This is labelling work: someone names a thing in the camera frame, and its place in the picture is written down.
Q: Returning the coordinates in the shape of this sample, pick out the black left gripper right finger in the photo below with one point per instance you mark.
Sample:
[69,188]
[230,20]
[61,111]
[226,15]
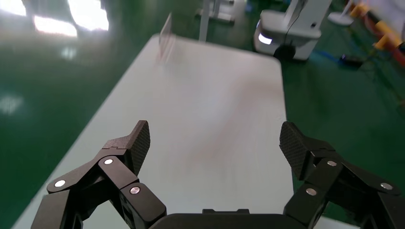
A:
[316,196]

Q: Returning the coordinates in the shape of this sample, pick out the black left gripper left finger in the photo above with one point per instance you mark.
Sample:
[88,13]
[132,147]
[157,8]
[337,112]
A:
[126,196]

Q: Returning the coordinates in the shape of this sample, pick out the black power adapter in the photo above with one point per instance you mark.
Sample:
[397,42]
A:
[351,60]

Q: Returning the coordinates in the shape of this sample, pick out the white robot body with base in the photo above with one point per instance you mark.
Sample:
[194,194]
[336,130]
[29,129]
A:
[284,31]

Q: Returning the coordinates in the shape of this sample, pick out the yellow red barrier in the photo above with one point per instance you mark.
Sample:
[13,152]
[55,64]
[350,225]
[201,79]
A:
[384,39]

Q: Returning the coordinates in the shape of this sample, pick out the white round stand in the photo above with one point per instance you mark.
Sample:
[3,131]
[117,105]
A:
[340,19]

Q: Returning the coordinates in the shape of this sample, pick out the white pole with base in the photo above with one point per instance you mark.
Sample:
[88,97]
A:
[204,19]

